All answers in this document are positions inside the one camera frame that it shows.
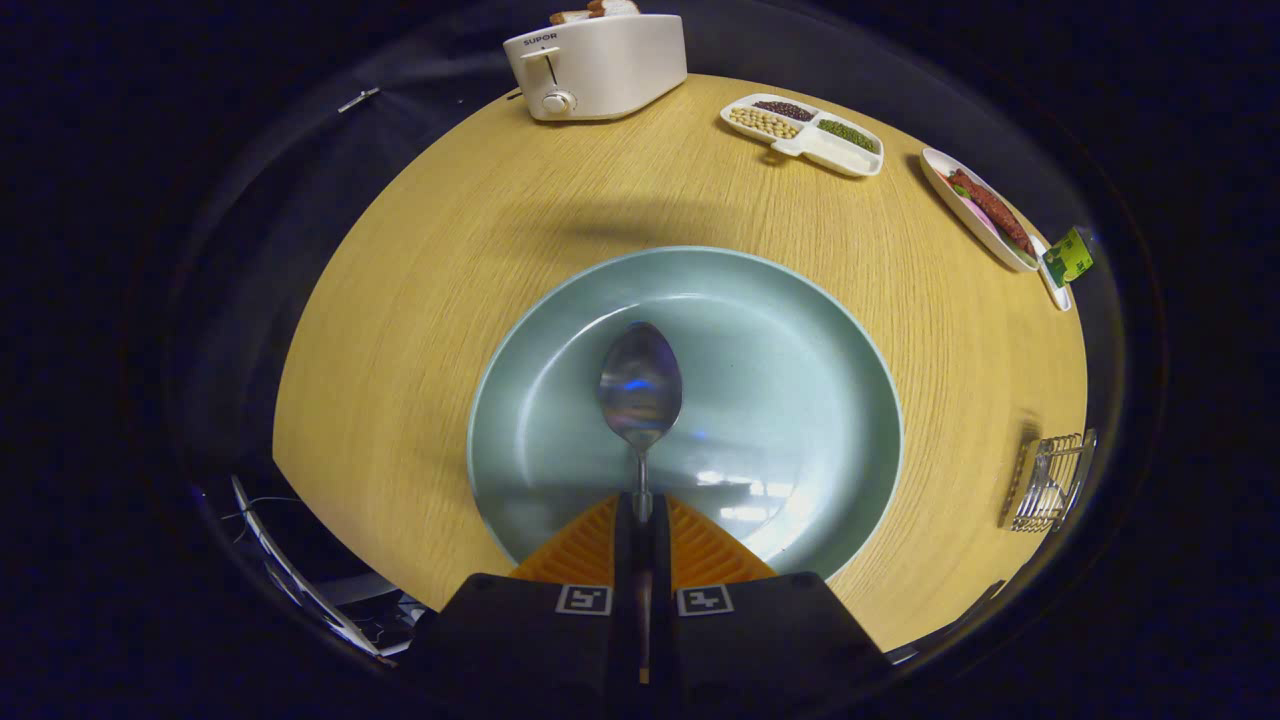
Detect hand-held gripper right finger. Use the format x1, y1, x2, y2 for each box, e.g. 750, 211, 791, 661
646, 493, 891, 720

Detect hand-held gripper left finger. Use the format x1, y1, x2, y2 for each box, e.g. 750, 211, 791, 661
405, 493, 641, 720

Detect metal spoon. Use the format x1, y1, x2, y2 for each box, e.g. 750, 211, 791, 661
598, 320, 685, 686

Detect white power strip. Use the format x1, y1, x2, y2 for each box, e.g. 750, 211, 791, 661
230, 475, 383, 658

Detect mint green plate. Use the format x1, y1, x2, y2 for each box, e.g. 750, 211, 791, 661
466, 246, 904, 583

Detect white coaster tray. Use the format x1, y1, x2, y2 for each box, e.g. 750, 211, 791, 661
1030, 235, 1073, 312

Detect white food plate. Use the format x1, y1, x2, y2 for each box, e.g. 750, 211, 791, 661
920, 147, 1041, 273

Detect green drink bottle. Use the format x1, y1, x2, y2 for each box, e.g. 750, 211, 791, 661
1042, 227, 1095, 289

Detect red-brown meat pieces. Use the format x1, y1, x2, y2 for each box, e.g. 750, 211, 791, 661
948, 168, 1036, 256

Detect white divided dish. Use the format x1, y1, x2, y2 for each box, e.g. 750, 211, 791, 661
720, 93, 885, 178

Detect green beans pile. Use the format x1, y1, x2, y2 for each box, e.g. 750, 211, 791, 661
818, 119, 879, 154

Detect yellow beans pile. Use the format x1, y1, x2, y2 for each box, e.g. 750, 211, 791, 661
728, 106, 801, 141

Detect white toaster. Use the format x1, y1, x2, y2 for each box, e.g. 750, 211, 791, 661
503, 13, 689, 123

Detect metal wire basket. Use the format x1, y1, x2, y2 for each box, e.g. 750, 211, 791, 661
998, 430, 1098, 533

